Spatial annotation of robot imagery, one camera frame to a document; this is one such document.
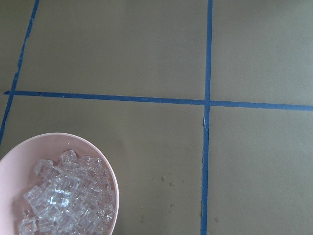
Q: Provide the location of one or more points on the pink bowl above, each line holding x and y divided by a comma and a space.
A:
17, 176

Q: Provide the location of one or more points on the clear ice cubes pile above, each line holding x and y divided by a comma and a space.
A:
75, 196

